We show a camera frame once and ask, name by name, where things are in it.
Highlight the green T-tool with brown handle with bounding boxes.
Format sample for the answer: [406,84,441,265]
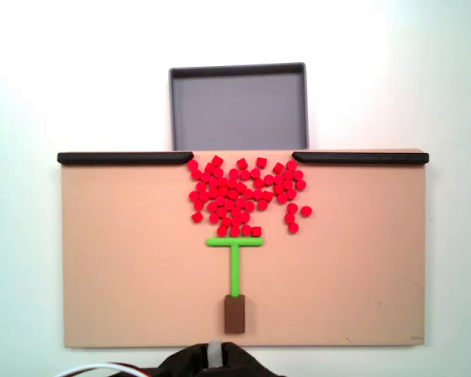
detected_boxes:
[206,236,265,335]

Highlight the beige rectangular board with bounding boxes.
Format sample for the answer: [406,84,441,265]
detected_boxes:
[57,148,430,350]

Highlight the grey rectangular plastic tray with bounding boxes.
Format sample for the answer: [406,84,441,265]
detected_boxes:
[168,61,311,152]

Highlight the white red black servo cable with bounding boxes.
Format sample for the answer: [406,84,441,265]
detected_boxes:
[57,362,152,377]

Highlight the black rail bar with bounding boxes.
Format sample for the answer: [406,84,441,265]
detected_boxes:
[292,151,430,166]
[57,152,195,167]

